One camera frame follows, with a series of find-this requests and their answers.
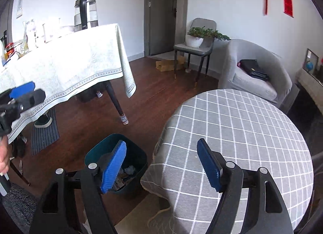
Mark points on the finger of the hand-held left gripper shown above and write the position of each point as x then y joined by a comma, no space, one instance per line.
22,90
32,99

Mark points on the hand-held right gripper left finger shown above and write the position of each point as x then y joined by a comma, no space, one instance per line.
113,166

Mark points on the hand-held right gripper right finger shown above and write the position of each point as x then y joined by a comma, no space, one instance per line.
209,163

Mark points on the dark teal trash bin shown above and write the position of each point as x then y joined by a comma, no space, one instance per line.
101,149

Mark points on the person's left hand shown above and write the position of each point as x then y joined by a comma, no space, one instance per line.
4,155

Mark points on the dark shoe white sole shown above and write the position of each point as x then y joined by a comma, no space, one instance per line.
43,123

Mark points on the striped floor mat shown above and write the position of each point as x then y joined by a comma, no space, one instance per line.
45,140

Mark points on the grey checked tablecloth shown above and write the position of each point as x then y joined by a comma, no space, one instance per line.
239,128

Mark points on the clear plastic bottle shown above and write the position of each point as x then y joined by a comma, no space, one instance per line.
29,37

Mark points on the light green patterned tablecloth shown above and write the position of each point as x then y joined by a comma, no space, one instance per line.
75,62

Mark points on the dark table leg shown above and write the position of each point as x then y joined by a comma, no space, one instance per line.
114,100

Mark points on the person's dark fuzzy clothing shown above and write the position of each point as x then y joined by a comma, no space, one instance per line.
17,206

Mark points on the grey armchair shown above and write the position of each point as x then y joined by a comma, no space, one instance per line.
252,82

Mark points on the glass electric kettle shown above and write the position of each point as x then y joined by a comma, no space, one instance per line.
85,14

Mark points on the black handbag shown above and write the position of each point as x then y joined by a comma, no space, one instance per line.
251,67

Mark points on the flat cardboard box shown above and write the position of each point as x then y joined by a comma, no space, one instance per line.
165,65

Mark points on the potted plant white pot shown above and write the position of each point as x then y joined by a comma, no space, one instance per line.
194,41

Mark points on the beige lace cloth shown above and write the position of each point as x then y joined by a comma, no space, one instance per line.
307,80

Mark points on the small blue globe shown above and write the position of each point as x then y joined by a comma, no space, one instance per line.
309,66

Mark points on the grey dining chair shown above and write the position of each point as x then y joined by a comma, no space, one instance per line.
201,23

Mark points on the grey door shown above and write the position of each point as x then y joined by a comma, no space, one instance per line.
164,22

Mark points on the white wall paper sheet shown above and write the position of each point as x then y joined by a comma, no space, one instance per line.
19,7

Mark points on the grey door frame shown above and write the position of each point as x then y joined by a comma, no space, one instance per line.
146,22

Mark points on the picture frame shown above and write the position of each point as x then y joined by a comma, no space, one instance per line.
309,55

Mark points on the red wall scroll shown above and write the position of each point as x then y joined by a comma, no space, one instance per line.
288,4

